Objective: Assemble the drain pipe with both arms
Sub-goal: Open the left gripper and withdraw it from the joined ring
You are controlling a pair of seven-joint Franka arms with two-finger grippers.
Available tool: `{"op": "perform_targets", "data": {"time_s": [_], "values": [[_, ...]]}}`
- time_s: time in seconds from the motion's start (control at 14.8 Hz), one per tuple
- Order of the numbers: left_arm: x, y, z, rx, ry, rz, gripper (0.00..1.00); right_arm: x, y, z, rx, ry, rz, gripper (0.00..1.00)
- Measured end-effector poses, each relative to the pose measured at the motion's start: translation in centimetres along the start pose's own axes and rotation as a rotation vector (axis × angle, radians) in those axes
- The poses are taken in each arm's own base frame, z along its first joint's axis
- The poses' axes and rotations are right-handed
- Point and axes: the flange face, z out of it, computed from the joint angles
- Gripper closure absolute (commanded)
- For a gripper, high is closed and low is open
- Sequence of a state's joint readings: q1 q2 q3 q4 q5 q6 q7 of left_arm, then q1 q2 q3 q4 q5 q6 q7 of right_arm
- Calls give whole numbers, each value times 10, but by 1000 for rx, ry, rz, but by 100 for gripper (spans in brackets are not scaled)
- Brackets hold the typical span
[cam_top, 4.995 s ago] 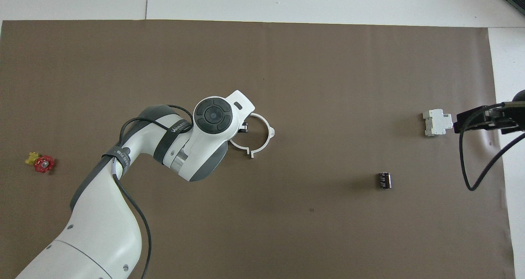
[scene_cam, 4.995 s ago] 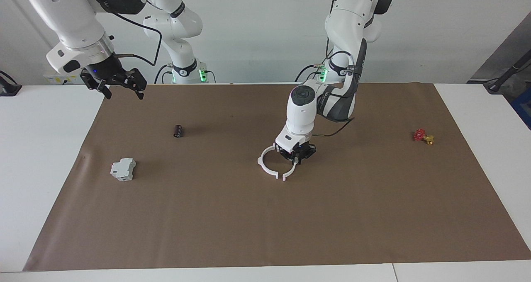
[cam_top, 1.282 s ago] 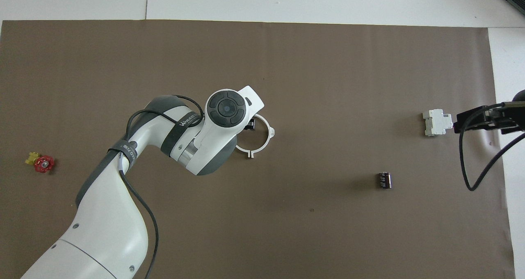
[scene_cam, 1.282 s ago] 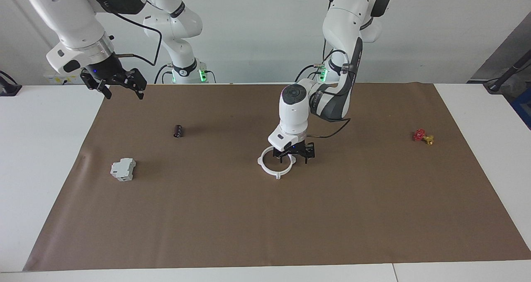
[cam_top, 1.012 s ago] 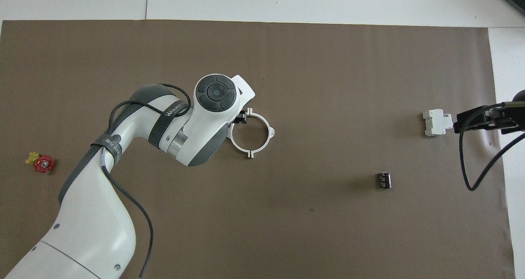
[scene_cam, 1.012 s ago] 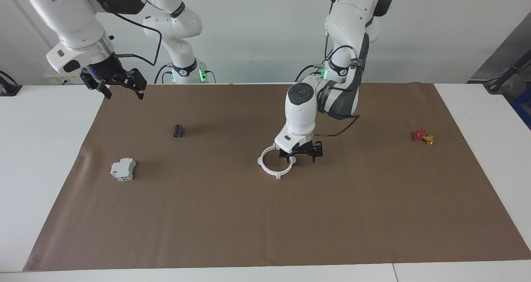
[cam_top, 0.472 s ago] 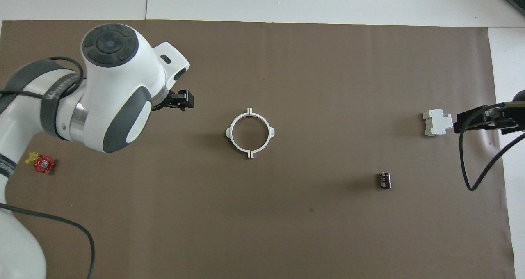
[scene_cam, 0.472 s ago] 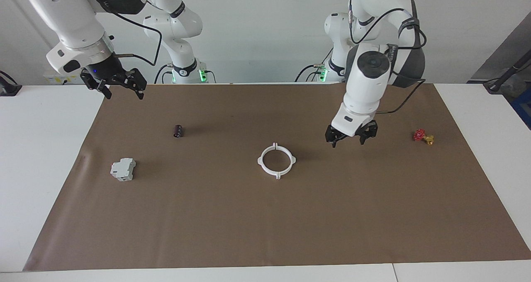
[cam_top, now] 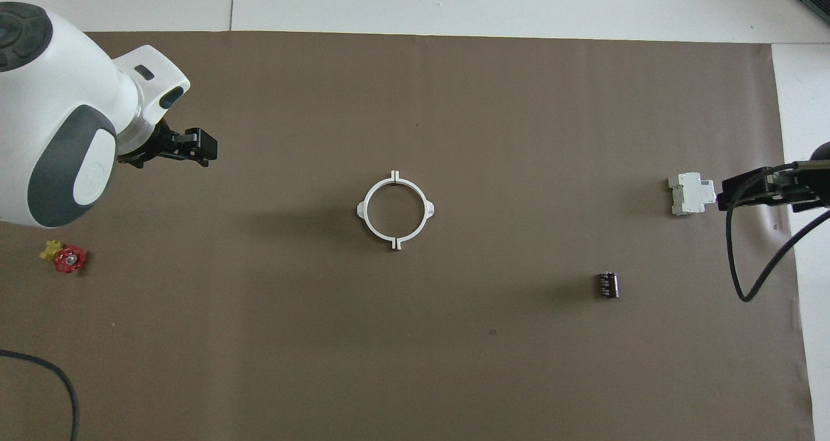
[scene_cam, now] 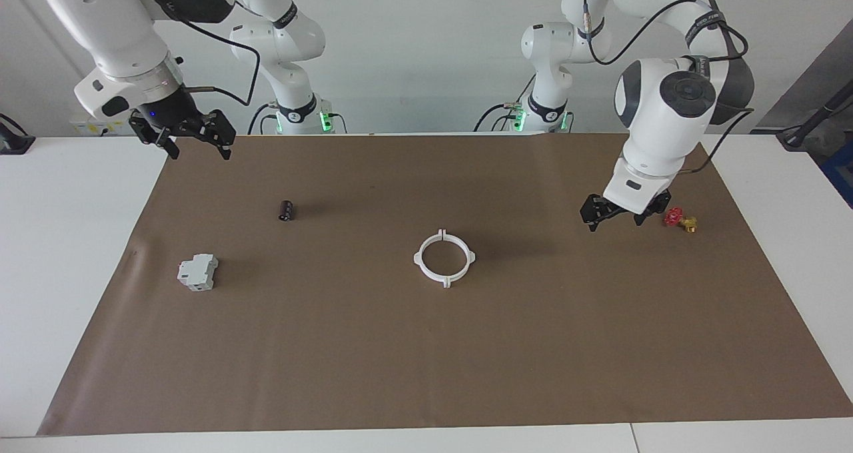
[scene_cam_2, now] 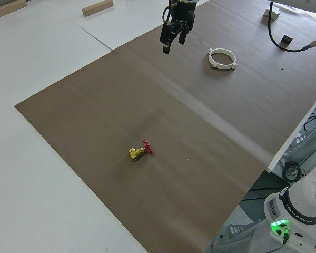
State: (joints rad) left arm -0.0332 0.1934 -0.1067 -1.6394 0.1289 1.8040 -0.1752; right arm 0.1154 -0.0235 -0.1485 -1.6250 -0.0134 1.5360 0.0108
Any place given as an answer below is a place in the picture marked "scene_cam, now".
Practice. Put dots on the red and yellow valve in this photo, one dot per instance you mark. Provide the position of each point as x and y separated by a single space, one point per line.
681 220

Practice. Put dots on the blue box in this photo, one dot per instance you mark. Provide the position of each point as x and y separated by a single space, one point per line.
841 176

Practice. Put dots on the black cylindrical capacitor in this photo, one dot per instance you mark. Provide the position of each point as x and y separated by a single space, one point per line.
286 210

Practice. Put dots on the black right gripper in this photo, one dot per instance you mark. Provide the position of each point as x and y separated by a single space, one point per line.
170 106

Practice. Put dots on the black stand base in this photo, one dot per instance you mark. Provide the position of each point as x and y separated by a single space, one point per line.
13 143

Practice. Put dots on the white yellow power strip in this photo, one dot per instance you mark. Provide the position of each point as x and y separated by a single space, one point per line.
86 128

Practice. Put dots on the black tripod stand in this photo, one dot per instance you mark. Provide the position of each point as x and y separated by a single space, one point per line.
816 116

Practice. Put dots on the white circuit breaker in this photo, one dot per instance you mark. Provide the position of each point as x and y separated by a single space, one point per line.
198 273

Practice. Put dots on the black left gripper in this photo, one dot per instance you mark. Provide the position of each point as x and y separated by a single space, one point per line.
620 208

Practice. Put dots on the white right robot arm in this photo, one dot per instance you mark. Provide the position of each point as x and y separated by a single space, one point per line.
113 26

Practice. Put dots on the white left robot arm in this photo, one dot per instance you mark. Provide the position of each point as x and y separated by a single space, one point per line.
666 100

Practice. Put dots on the brown paper mat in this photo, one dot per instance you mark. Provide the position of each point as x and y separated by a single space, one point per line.
426 346

